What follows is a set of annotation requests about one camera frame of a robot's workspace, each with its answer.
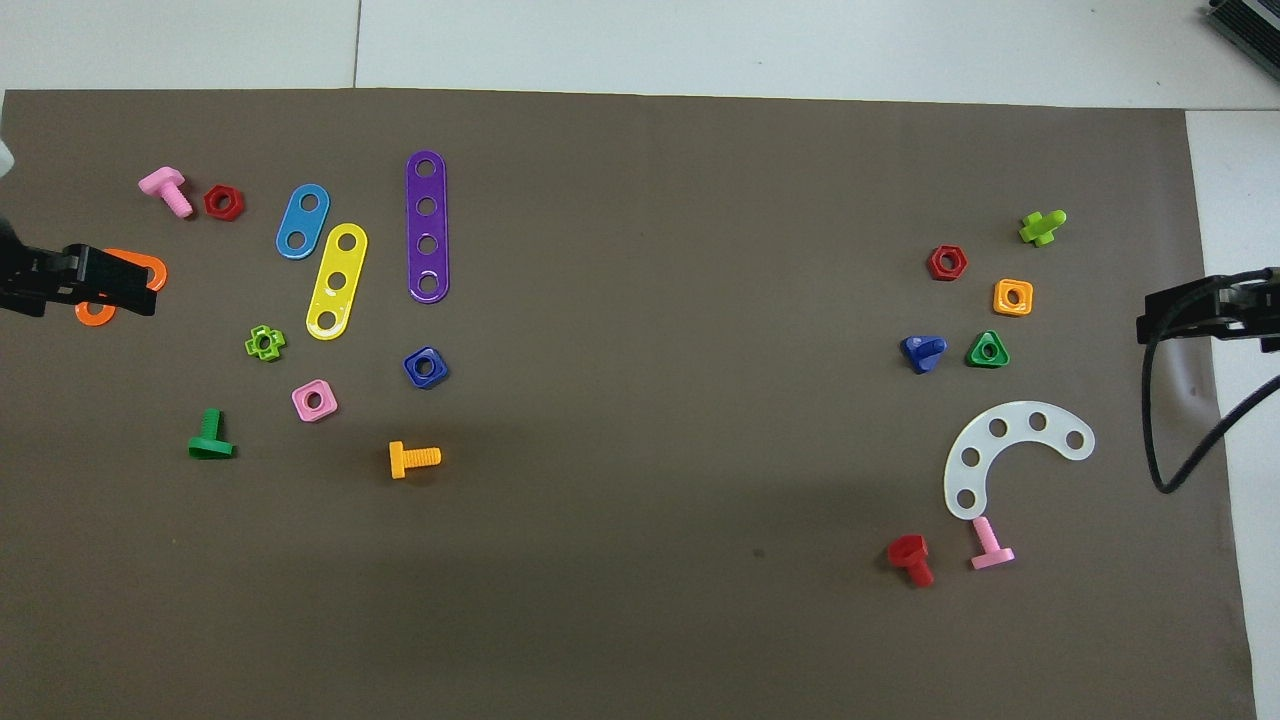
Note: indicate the orange square plastic nut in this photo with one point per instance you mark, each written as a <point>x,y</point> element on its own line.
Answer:
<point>1000,308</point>

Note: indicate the dark grey ribbed device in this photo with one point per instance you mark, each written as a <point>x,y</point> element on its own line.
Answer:
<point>1250,20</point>

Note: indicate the blue triangular-head plastic screw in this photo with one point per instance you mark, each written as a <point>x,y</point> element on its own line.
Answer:
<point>918,352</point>

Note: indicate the red hexagonal plastic nut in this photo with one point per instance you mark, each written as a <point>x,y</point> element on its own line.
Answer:
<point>211,203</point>
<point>934,263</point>

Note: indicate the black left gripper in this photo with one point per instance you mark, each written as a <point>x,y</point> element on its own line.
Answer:
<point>30,272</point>

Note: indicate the yellow three-hole plastic plate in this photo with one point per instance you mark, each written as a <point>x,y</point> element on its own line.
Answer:
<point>342,262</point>

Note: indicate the yellow-orange plastic screw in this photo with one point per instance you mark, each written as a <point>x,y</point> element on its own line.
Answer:
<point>420,458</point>

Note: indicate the pink square plastic nut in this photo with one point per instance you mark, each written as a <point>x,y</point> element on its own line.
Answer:
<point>327,410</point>

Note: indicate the purple four-hole plastic plate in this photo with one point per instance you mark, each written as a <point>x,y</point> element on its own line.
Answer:
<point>427,187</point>

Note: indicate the blue two-hole plastic plate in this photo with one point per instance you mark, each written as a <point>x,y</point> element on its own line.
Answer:
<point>302,222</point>

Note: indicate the lime green cross nut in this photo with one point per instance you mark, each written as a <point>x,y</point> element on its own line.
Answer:
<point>253,347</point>

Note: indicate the pink plastic screw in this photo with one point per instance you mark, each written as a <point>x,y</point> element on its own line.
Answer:
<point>160,183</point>
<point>992,556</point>

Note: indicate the brown table mat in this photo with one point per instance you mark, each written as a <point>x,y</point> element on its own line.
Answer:
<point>640,550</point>

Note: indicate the blue square plastic nut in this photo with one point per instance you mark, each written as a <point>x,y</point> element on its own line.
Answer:
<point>410,365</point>

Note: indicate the green triangular plastic nut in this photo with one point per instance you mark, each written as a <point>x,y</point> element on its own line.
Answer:
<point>975,360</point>

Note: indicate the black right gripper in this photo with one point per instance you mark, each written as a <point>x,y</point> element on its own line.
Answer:
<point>1250,305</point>

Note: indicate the dark green plastic screw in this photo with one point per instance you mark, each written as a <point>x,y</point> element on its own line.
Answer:
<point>211,425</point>

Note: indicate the white curved five-hole plate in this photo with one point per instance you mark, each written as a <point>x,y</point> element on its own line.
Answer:
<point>1018,420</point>

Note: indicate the red plastic screw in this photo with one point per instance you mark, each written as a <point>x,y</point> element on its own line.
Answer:
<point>906,550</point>

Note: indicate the lime green cross-head screw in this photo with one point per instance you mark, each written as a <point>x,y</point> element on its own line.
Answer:
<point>1040,230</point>

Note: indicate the orange angled three-hole plate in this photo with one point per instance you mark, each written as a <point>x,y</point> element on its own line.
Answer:
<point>161,270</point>

